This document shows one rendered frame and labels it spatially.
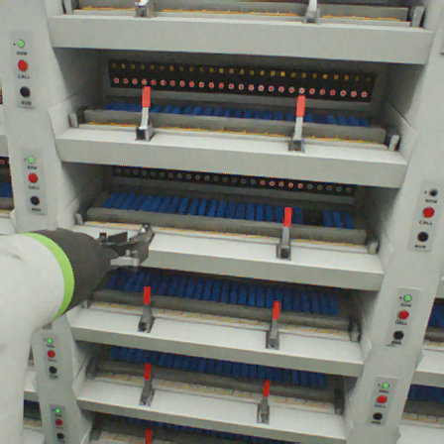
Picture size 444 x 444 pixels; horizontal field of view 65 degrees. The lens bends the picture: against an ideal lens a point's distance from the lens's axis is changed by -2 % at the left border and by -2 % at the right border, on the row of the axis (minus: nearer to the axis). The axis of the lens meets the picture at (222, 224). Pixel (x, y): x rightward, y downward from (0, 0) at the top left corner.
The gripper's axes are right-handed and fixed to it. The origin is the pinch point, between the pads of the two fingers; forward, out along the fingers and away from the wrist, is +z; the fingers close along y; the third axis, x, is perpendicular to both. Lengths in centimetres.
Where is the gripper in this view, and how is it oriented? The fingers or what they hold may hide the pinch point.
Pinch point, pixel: (128, 243)
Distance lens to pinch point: 62.2
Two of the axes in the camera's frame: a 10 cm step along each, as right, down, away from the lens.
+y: 9.9, 0.9, -1.0
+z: 1.1, -0.8, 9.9
